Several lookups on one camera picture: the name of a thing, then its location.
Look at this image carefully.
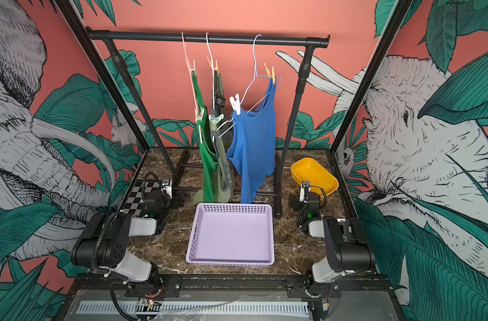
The green tank top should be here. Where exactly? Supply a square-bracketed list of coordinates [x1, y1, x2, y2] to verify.
[193, 73, 218, 205]

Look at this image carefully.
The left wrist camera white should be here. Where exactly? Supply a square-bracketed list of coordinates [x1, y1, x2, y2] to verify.
[161, 179, 173, 199]

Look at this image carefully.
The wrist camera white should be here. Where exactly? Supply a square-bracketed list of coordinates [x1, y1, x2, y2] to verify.
[300, 181, 311, 203]
[161, 179, 173, 199]

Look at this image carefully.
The olive tank top grey trim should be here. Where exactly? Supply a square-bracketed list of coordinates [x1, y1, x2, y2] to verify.
[209, 72, 235, 203]

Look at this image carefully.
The checkerboard calibration plate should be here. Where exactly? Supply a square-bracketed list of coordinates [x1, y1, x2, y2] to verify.
[120, 179, 160, 217]

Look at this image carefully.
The yellow plastic bowl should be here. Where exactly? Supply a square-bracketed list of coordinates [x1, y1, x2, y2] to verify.
[291, 157, 339, 199]

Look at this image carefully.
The lavender plastic basket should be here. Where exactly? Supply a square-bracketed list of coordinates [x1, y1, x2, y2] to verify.
[186, 203, 275, 267]

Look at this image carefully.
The white wire hanger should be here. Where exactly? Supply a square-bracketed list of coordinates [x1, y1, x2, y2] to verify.
[205, 32, 233, 143]

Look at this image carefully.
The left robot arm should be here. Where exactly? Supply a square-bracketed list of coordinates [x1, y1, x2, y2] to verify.
[70, 171, 173, 287]

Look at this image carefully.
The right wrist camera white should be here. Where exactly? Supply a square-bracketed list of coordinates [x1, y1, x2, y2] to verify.
[300, 181, 311, 203]

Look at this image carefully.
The black clothes rack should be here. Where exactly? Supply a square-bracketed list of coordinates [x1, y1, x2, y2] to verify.
[85, 27, 330, 219]

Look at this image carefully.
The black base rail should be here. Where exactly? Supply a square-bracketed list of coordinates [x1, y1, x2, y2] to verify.
[67, 272, 395, 301]

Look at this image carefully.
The grey clothespin on green top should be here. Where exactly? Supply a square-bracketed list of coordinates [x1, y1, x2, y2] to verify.
[195, 108, 205, 122]

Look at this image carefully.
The light blue wire hanger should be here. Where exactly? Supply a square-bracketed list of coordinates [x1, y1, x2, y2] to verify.
[217, 33, 281, 139]

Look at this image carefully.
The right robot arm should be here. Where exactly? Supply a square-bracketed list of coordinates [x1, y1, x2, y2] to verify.
[296, 181, 376, 284]

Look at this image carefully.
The wooden clothespin on olive top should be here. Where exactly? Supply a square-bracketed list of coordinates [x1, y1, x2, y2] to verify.
[207, 57, 219, 73]

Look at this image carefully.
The pink wire hanger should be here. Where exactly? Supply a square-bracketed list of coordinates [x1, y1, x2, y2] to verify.
[181, 32, 203, 146]

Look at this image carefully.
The blue tank top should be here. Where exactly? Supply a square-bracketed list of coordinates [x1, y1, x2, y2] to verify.
[227, 80, 277, 203]

